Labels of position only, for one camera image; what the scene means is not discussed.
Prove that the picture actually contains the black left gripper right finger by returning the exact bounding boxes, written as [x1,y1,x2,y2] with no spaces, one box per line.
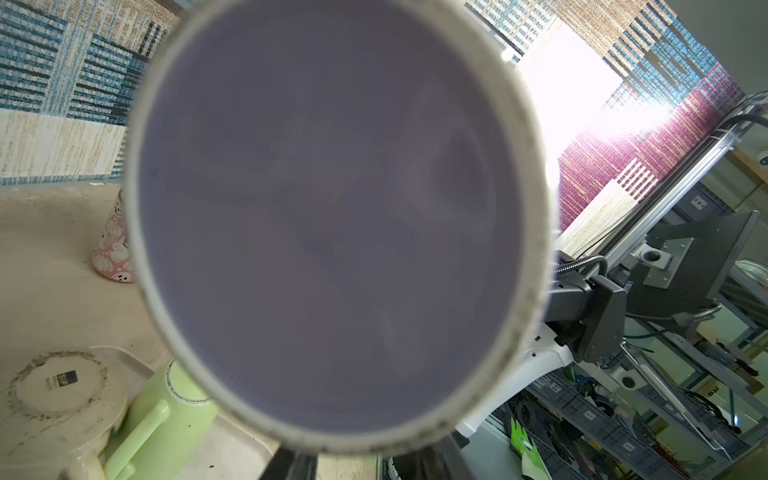
[392,434,476,480]

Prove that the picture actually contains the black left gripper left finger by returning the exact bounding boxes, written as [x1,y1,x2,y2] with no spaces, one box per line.
[259,447,318,480]

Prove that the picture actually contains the green mug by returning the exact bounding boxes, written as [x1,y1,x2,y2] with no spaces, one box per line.
[104,359,219,479]

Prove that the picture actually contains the beige ceramic teapot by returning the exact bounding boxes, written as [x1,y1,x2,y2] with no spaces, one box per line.
[1,349,129,479]

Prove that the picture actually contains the purple mug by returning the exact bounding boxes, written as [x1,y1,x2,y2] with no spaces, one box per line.
[124,1,558,455]

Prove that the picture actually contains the pink patterned mug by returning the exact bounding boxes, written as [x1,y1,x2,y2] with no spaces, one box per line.
[91,190,136,283]

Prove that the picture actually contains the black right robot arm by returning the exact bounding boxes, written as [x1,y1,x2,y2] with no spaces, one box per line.
[455,252,627,438]

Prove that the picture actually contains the white plastic tray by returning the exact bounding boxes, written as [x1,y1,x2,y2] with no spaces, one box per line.
[90,345,273,480]

